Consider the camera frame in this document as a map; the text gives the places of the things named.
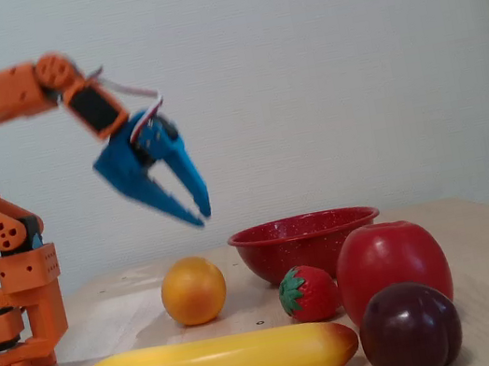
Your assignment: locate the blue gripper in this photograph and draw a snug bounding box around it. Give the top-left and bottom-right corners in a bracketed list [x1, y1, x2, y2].
[85, 100, 215, 245]

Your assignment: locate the yellow-orange toy peach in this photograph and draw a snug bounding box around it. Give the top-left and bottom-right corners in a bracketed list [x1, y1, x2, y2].
[154, 251, 233, 331]

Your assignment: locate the orange robot base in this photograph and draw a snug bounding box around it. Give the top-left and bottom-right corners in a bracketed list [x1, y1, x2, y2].
[0, 241, 77, 366]

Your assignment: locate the red speckled bowl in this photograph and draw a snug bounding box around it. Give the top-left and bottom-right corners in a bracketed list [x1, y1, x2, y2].
[225, 201, 390, 295]

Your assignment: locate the red toy strawberry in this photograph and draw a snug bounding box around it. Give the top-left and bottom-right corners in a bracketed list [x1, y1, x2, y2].
[274, 259, 346, 329]

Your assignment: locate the red toy apple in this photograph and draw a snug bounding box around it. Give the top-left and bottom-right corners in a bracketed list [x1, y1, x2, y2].
[328, 212, 458, 330]

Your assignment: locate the dark purple toy plum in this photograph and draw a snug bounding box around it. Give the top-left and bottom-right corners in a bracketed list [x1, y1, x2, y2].
[351, 273, 470, 366]

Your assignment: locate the white and red servo wire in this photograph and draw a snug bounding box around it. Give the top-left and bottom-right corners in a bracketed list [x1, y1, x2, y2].
[84, 55, 170, 147]

